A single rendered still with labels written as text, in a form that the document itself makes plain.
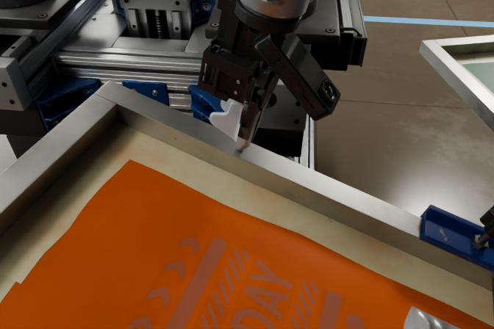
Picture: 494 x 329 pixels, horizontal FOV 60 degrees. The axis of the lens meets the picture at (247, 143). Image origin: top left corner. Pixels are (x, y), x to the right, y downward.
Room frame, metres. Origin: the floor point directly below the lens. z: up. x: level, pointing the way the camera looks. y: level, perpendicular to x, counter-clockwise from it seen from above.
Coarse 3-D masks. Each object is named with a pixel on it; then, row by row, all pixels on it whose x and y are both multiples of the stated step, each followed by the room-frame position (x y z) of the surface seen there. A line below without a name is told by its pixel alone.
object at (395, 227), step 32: (96, 96) 0.50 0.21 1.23; (128, 96) 0.51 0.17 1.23; (64, 128) 0.43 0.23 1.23; (96, 128) 0.45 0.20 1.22; (160, 128) 0.47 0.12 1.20; (192, 128) 0.47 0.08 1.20; (32, 160) 0.37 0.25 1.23; (64, 160) 0.39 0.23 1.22; (224, 160) 0.44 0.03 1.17; (256, 160) 0.43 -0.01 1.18; (288, 160) 0.44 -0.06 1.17; (0, 192) 0.32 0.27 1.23; (32, 192) 0.34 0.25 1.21; (288, 192) 0.40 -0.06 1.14; (320, 192) 0.39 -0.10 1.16; (352, 192) 0.40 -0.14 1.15; (0, 224) 0.29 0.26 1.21; (352, 224) 0.37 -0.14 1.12; (384, 224) 0.35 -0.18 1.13; (416, 224) 0.36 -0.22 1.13; (416, 256) 0.34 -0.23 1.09; (448, 256) 0.32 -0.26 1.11
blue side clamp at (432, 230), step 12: (420, 216) 0.38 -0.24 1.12; (432, 216) 0.37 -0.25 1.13; (444, 216) 0.37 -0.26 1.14; (456, 216) 0.37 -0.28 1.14; (432, 228) 0.35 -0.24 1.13; (444, 228) 0.35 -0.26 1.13; (456, 228) 0.35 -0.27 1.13; (468, 228) 0.35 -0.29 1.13; (480, 228) 0.35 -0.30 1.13; (432, 240) 0.33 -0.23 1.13; (444, 240) 0.33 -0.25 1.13; (456, 240) 0.34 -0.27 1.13; (468, 240) 0.34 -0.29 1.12; (492, 240) 0.34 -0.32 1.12; (456, 252) 0.32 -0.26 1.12; (468, 252) 0.32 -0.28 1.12; (480, 252) 0.32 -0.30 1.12; (492, 252) 0.33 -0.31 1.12; (480, 264) 0.31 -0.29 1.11; (492, 264) 0.31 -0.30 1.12
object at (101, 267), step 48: (96, 192) 0.37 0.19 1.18; (144, 192) 0.38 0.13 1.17; (192, 192) 0.39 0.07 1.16; (96, 240) 0.30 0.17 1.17; (144, 240) 0.31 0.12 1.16; (240, 240) 0.33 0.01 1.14; (288, 240) 0.34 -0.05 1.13; (48, 288) 0.24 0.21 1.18; (96, 288) 0.24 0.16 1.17; (144, 288) 0.25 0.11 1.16; (336, 288) 0.28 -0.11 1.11; (384, 288) 0.29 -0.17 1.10
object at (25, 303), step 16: (16, 288) 0.24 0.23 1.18; (0, 304) 0.22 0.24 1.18; (16, 304) 0.22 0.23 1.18; (32, 304) 0.22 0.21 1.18; (48, 304) 0.22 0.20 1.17; (0, 320) 0.20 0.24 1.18; (16, 320) 0.20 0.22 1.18; (32, 320) 0.21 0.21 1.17; (48, 320) 0.21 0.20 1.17; (64, 320) 0.21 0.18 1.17; (80, 320) 0.21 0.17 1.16
